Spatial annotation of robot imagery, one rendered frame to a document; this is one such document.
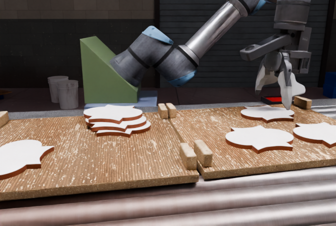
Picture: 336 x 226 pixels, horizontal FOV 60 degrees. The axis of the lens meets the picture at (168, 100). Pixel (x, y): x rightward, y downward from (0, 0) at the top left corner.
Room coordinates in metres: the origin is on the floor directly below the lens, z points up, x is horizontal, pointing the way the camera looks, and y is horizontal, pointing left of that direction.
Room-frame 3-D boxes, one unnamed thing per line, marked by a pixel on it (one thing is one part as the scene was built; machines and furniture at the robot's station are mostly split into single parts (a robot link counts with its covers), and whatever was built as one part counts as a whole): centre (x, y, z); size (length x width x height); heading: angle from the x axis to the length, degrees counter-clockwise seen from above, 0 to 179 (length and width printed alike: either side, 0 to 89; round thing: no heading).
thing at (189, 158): (0.46, -0.03, 0.95); 0.06 x 0.02 x 0.03; 10
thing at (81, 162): (0.56, 0.18, 0.93); 0.41 x 0.35 x 0.02; 100
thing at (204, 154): (0.47, -0.06, 0.95); 0.06 x 0.02 x 0.03; 12
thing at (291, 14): (0.74, -0.30, 1.19); 0.08 x 0.08 x 0.05
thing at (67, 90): (4.06, 1.43, 0.19); 0.30 x 0.30 x 0.37
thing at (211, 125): (0.64, -0.23, 0.93); 0.41 x 0.35 x 0.02; 102
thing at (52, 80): (4.40, 1.69, 0.19); 0.30 x 0.30 x 0.37
